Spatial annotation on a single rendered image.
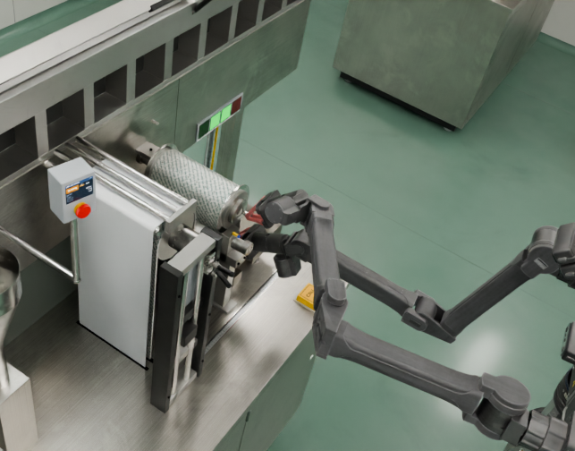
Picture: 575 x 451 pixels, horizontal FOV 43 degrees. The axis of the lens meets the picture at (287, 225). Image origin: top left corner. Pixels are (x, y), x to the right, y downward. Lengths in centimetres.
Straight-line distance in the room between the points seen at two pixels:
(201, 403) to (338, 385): 130
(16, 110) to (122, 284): 50
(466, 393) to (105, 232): 90
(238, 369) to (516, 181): 291
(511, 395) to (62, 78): 116
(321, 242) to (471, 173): 291
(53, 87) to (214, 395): 90
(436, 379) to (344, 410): 171
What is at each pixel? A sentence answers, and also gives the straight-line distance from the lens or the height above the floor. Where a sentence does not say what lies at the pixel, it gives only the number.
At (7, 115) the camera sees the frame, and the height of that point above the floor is 161.
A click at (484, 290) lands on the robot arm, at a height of 131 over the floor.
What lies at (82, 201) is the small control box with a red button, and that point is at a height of 165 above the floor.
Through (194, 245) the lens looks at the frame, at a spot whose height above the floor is 144.
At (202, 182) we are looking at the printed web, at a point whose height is 131.
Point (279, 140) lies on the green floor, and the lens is 432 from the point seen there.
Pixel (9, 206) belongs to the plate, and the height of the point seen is 137.
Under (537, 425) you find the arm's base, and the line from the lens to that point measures 148.
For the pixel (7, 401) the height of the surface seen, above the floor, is 116.
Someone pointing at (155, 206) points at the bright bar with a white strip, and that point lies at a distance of 169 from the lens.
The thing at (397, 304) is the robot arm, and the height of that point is 116.
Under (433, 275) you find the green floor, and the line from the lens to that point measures 379.
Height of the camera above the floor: 260
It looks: 43 degrees down
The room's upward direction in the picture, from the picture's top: 13 degrees clockwise
